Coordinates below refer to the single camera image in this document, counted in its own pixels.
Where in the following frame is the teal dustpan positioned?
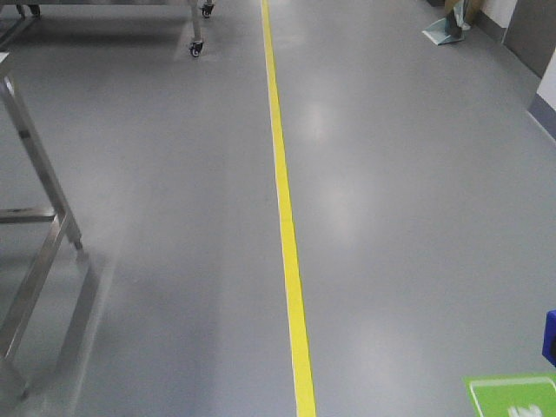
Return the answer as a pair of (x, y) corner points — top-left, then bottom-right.
(421, 1), (471, 46)

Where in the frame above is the green floor sign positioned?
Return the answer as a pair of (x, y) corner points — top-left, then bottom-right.
(465, 374), (555, 417)

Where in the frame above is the small blue parts box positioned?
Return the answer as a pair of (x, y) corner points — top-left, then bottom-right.
(542, 310), (556, 366)

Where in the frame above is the wheeled steel table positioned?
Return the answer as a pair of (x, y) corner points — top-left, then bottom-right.
(0, 0), (218, 60)

